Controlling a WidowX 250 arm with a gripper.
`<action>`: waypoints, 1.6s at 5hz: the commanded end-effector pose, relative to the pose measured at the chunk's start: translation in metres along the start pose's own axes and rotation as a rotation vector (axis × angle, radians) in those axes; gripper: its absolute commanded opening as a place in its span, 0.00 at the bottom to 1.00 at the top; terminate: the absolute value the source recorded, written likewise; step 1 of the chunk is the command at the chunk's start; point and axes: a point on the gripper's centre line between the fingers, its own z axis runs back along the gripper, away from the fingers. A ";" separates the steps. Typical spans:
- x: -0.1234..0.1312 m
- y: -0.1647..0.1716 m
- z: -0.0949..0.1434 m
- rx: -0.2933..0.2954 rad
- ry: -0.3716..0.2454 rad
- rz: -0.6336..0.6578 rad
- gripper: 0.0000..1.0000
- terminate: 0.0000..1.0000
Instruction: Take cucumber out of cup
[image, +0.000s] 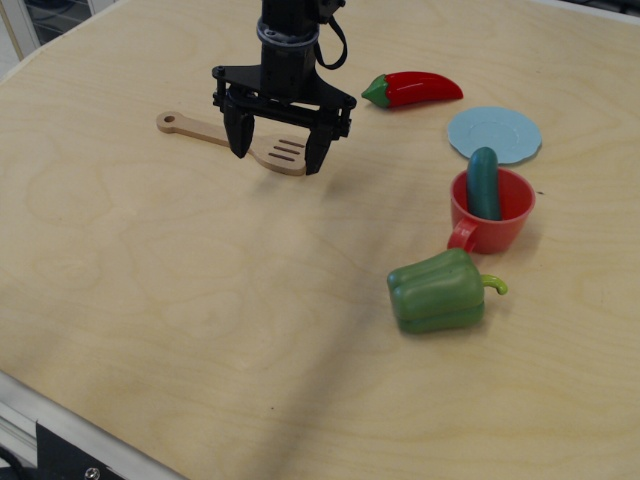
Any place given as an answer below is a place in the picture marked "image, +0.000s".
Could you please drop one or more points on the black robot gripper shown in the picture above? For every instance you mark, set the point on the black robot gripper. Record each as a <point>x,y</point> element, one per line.
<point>285,87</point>

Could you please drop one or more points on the dark green toy cucumber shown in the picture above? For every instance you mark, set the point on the dark green toy cucumber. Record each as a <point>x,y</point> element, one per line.
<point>482,186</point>

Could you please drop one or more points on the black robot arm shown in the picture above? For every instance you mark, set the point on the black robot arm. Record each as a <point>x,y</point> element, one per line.
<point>297,23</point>

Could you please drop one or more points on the red plastic cup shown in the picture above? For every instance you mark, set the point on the red plastic cup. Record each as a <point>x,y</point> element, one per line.
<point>482,236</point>

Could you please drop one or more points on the wooden slotted spatula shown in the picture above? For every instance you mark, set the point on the wooden slotted spatula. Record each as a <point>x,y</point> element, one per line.
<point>284,154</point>

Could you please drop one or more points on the red toy chili pepper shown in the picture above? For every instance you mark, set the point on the red toy chili pepper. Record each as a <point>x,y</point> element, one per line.
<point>410,87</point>

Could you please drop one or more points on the green toy bell pepper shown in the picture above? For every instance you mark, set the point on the green toy bell pepper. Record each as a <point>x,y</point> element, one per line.
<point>443,292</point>

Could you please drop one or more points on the light blue toy plate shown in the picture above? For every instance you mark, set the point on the light blue toy plate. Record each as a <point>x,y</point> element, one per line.
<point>512,136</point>

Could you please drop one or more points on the aluminium table frame rail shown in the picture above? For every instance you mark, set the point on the aluminium table frame rail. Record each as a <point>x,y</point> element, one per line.
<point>22,408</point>

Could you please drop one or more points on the black corner bracket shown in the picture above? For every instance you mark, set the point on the black corner bracket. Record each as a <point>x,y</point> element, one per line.
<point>59,459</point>

